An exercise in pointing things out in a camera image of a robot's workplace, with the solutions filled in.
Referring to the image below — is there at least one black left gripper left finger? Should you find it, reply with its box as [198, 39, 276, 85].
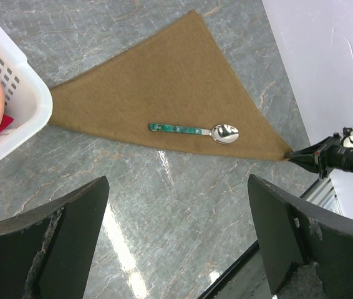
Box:
[0, 176, 109, 298]

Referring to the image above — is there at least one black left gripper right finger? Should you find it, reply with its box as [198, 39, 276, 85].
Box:
[248, 174, 353, 298]

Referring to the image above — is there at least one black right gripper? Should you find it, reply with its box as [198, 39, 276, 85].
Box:
[285, 133, 342, 178]

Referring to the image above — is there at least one green handled metal spoon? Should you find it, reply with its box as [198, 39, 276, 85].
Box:
[148, 123, 239, 144]

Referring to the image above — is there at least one brown cloth napkin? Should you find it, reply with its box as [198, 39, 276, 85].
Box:
[49, 11, 291, 161]

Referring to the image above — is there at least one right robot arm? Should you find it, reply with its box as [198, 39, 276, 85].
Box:
[284, 127, 353, 179]

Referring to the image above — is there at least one red item in basket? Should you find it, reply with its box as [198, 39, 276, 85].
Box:
[0, 115, 14, 133]

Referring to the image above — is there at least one white plastic basket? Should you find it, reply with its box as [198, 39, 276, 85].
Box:
[0, 27, 52, 160]

